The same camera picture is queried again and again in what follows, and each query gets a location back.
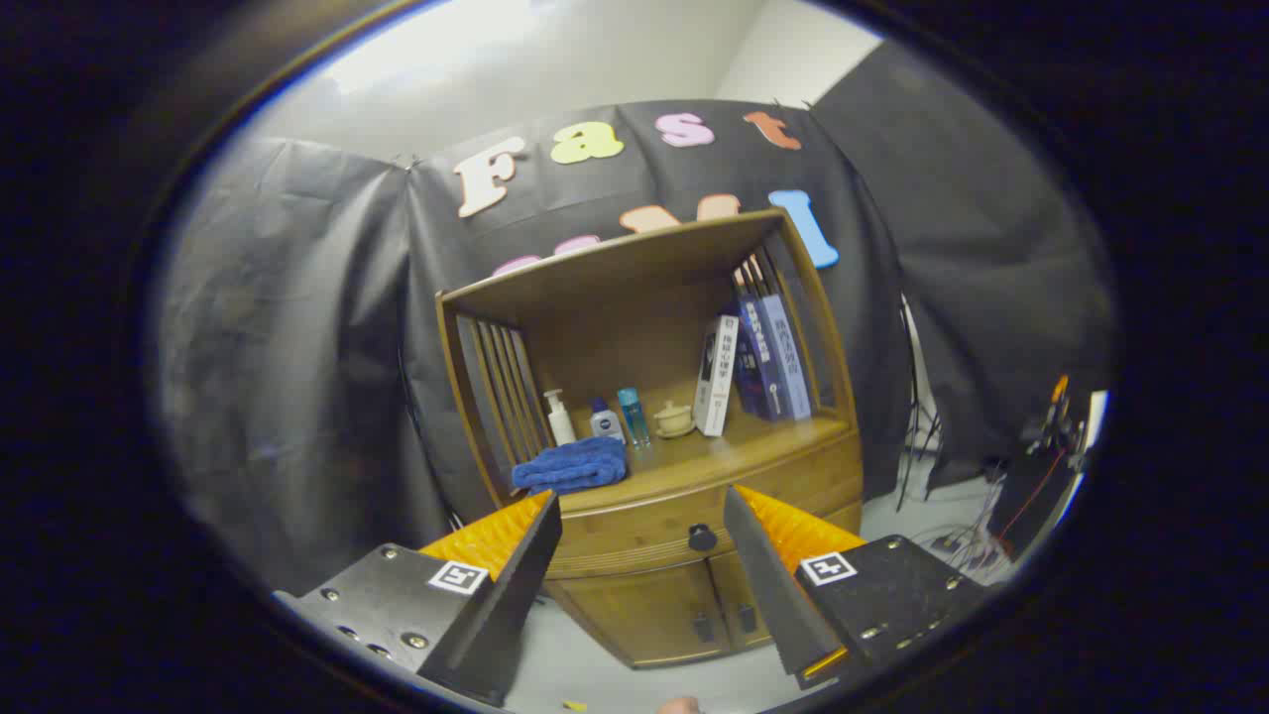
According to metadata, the white book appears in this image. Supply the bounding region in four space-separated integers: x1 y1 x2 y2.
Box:
692 314 741 438

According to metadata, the pale lavender book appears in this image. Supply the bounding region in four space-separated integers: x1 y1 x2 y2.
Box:
758 293 814 420

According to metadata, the tangle of thin cables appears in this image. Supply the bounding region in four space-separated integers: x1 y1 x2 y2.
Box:
897 397 1012 586

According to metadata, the black backdrop cloth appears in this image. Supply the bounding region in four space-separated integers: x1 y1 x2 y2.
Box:
159 40 1116 596

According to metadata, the dark device with orange part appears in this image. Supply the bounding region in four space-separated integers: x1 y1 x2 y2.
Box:
991 375 1106 556

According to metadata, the folded blue towel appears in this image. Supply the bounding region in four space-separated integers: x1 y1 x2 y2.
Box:
512 437 630 497

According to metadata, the clear blue bottle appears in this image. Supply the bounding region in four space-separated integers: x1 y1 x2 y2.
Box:
618 388 652 449

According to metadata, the white pump bottle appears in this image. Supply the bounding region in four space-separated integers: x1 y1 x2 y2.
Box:
542 389 577 447

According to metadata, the wooden drawer with black knob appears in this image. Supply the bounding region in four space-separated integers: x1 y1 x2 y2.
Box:
543 428 865 582

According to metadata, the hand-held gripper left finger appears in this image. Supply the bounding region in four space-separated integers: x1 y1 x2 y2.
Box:
273 489 563 708

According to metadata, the wooden countertop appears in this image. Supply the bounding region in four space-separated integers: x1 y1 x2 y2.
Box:
511 409 856 515

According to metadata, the wooden cabinet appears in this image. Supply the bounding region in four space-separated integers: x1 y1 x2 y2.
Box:
434 208 865 670

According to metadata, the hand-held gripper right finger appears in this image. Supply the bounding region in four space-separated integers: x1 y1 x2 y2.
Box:
722 483 989 691

